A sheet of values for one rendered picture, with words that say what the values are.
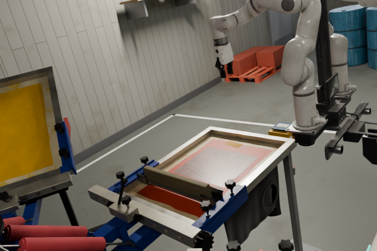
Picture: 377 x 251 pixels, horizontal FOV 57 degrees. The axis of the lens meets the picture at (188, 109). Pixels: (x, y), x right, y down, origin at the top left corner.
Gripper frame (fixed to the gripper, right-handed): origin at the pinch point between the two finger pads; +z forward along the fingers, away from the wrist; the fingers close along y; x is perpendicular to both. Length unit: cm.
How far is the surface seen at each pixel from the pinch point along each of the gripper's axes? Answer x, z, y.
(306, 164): 30, 139, 139
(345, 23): 92, 64, 461
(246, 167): -14.9, 43.1, -17.3
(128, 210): 0, 31, -78
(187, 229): -26, 34, -73
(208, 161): 7.6, 43.0, -18.9
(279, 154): -27.4, 39.6, -6.7
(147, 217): -7, 35, -75
